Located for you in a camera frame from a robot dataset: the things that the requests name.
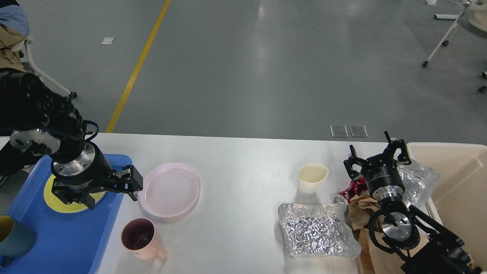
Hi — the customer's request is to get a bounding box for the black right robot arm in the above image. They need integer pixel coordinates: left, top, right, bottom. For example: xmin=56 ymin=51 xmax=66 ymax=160
xmin=343 ymin=132 xmax=484 ymax=274

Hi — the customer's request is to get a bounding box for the cream paper cup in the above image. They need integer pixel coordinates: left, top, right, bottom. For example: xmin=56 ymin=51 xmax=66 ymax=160
xmin=297 ymin=163 xmax=329 ymax=196

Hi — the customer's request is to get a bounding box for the flat aluminium foil tray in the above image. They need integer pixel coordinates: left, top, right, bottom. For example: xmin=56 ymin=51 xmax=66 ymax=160
xmin=278 ymin=202 xmax=361 ymax=258

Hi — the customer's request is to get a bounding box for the blue plastic tray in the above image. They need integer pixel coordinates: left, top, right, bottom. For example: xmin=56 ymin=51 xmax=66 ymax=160
xmin=1 ymin=156 xmax=124 ymax=274

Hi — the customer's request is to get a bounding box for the crushed red can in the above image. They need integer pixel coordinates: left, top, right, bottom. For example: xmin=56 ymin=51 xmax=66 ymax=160
xmin=333 ymin=177 xmax=368 ymax=204

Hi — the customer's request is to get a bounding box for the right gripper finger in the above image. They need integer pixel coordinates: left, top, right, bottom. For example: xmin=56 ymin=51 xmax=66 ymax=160
xmin=343 ymin=145 xmax=369 ymax=182
xmin=382 ymin=131 xmax=412 ymax=166

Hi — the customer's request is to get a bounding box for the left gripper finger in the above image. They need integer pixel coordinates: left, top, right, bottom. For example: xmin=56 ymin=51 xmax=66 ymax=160
xmin=52 ymin=186 xmax=95 ymax=210
xmin=111 ymin=165 xmax=144 ymax=202

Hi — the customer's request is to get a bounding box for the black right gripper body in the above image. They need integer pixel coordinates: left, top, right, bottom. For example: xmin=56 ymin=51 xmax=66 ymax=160
xmin=363 ymin=157 xmax=405 ymax=201

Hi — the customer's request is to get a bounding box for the beige plastic bin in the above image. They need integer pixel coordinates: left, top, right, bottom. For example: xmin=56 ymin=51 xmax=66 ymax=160
xmin=407 ymin=142 xmax=487 ymax=271

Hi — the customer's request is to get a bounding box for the brown paper bag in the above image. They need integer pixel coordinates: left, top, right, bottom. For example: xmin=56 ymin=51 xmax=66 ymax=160
xmin=349 ymin=193 xmax=404 ymax=274

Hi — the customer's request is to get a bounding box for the floor socket plate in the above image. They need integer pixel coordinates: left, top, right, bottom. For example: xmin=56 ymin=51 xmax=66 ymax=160
xmin=330 ymin=125 xmax=349 ymax=138
xmin=349 ymin=125 xmax=369 ymax=138

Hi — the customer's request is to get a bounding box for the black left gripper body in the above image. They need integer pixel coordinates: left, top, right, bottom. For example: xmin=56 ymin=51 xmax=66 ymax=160
xmin=51 ymin=142 xmax=113 ymax=194

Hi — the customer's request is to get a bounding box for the pink plate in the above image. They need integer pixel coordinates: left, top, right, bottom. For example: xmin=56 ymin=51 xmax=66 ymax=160
xmin=139 ymin=162 xmax=201 ymax=217

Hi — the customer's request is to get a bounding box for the pink mug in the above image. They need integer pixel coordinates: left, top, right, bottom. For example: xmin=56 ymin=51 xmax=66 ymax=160
xmin=120 ymin=217 xmax=169 ymax=260

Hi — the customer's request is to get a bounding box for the seated person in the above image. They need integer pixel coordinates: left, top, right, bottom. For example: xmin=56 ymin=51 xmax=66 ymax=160
xmin=0 ymin=0 xmax=30 ymax=72

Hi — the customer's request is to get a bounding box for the crumpled foil container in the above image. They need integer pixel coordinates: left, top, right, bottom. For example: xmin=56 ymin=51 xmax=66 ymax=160
xmin=397 ymin=159 xmax=440 ymax=207

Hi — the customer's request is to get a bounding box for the teal mug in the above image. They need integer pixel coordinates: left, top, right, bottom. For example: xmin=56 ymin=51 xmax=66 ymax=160
xmin=0 ymin=215 xmax=37 ymax=268

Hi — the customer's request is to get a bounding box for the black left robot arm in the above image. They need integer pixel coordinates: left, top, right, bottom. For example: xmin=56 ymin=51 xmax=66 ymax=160
xmin=0 ymin=68 xmax=143 ymax=209

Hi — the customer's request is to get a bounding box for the floor socket plate left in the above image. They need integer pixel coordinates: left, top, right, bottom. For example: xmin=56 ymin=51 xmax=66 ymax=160
xmin=330 ymin=125 xmax=349 ymax=138

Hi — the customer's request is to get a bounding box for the yellow plate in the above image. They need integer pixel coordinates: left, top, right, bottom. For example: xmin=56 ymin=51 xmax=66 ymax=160
xmin=43 ymin=174 xmax=89 ymax=213

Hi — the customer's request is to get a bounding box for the white chair left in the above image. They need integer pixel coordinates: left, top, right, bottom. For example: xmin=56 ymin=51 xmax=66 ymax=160
xmin=12 ymin=36 xmax=78 ymax=99

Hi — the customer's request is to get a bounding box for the floor socket plate right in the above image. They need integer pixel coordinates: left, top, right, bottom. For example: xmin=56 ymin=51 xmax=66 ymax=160
xmin=349 ymin=125 xmax=369 ymax=138

